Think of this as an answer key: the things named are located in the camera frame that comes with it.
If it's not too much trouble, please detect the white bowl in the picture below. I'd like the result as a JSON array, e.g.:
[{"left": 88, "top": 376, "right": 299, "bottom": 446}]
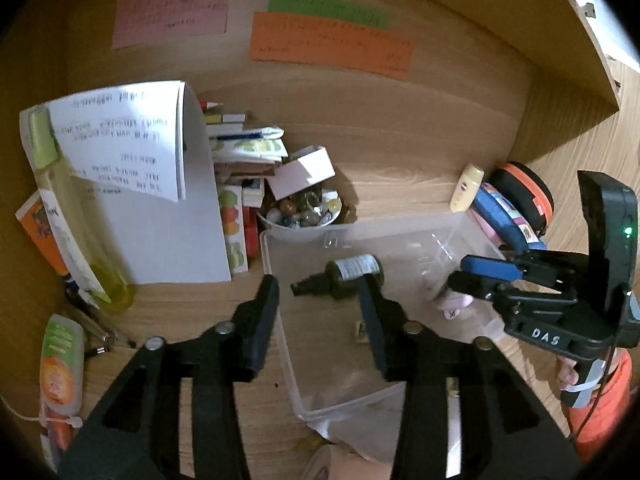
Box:
[{"left": 256, "top": 187, "right": 346, "bottom": 232}]

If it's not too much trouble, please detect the clear plastic storage bin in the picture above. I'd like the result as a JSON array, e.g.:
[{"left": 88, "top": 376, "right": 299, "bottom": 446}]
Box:
[{"left": 259, "top": 210, "right": 507, "bottom": 423}]

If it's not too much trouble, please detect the black pen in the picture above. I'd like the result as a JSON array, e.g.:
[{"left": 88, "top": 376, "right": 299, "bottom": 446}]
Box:
[{"left": 65, "top": 285, "right": 137, "bottom": 358}]

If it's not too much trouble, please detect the person's right forearm orange sleeve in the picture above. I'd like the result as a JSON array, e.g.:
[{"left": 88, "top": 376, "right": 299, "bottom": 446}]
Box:
[{"left": 562, "top": 347, "right": 635, "bottom": 463}]

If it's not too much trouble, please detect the orange and black round case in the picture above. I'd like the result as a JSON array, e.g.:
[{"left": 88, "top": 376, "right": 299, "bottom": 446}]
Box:
[{"left": 487, "top": 161, "right": 555, "bottom": 236}]

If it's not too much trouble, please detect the white standing file box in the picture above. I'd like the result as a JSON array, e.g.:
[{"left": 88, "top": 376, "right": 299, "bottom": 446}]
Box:
[{"left": 105, "top": 82, "right": 233, "bottom": 285}]

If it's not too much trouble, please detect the white printed paper sheet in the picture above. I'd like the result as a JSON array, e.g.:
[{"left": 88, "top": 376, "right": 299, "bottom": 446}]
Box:
[{"left": 20, "top": 80, "right": 187, "bottom": 203}]

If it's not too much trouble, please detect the pink paper note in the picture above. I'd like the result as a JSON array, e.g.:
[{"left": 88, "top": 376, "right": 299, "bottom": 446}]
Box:
[{"left": 111, "top": 0, "right": 230, "bottom": 51}]

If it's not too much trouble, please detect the orange paper note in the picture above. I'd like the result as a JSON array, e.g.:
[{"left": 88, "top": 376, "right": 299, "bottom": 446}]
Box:
[{"left": 248, "top": 11, "right": 415, "bottom": 82}]

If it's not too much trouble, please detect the small cream bottle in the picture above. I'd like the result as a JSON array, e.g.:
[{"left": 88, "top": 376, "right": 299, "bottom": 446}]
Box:
[{"left": 449, "top": 163, "right": 485, "bottom": 213}]

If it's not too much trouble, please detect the stack of books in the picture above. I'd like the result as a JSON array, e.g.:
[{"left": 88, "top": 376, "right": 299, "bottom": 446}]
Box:
[{"left": 202, "top": 110, "right": 291, "bottom": 183}]

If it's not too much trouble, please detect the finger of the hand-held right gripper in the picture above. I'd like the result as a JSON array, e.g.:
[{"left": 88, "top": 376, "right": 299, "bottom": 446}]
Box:
[
  {"left": 459, "top": 253, "right": 532, "bottom": 282},
  {"left": 447, "top": 270, "right": 507, "bottom": 307}
]

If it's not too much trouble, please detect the small pink item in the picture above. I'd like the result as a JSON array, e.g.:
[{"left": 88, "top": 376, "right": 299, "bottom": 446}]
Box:
[{"left": 434, "top": 292, "right": 474, "bottom": 320}]

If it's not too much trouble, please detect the blue pencil case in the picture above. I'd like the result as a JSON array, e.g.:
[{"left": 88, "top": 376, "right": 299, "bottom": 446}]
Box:
[{"left": 470, "top": 182, "right": 547, "bottom": 253}]

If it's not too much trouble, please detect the orange marker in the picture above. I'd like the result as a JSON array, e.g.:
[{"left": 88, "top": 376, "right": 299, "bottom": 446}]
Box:
[{"left": 50, "top": 419, "right": 76, "bottom": 453}]

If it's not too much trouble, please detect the dark spray bottle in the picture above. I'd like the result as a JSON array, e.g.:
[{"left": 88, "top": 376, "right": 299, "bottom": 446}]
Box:
[{"left": 291, "top": 255, "right": 382, "bottom": 302}]

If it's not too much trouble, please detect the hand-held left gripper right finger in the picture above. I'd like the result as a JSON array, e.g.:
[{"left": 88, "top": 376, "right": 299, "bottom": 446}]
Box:
[{"left": 356, "top": 272, "right": 583, "bottom": 480}]

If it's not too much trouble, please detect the fruit print booklet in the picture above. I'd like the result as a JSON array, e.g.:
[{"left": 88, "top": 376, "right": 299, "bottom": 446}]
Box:
[{"left": 217, "top": 185, "right": 250, "bottom": 276}]

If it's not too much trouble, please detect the clear plastic bag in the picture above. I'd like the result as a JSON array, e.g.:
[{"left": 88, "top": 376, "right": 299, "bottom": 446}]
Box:
[{"left": 306, "top": 390, "right": 407, "bottom": 465}]

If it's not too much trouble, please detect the tall yellow-green bottle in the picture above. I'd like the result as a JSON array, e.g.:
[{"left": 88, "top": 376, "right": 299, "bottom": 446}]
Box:
[{"left": 27, "top": 107, "right": 136, "bottom": 311}]

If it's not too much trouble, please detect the green and orange tube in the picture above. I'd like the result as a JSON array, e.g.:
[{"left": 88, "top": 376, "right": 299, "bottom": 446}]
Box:
[{"left": 40, "top": 314, "right": 86, "bottom": 418}]

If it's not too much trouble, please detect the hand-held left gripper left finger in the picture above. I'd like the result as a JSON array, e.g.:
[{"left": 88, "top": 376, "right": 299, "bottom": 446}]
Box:
[{"left": 57, "top": 274, "right": 281, "bottom": 480}]

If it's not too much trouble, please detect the pink pouch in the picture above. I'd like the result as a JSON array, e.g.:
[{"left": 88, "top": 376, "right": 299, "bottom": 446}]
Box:
[{"left": 467, "top": 209, "right": 503, "bottom": 247}]

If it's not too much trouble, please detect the pile of glass marbles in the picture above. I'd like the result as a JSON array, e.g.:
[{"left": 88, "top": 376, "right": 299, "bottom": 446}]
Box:
[{"left": 265, "top": 189, "right": 342, "bottom": 227}]

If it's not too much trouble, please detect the person's right hand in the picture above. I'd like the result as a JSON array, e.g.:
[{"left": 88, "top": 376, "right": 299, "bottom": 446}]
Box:
[{"left": 554, "top": 355, "right": 578, "bottom": 396}]

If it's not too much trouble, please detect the white cable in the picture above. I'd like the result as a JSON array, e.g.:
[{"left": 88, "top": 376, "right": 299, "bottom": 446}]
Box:
[{"left": 0, "top": 392, "right": 83, "bottom": 429}]

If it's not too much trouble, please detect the small pale cardboard box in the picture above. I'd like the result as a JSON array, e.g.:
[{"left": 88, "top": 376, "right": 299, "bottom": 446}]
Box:
[{"left": 270, "top": 145, "right": 336, "bottom": 201}]

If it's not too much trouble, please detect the wooden desktop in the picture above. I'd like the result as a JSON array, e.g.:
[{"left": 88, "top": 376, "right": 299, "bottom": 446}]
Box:
[{"left": 10, "top": 80, "right": 623, "bottom": 480}]

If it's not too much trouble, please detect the green paper note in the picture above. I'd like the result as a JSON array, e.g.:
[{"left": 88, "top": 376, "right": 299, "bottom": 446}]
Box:
[{"left": 267, "top": 0, "right": 391, "bottom": 31}]

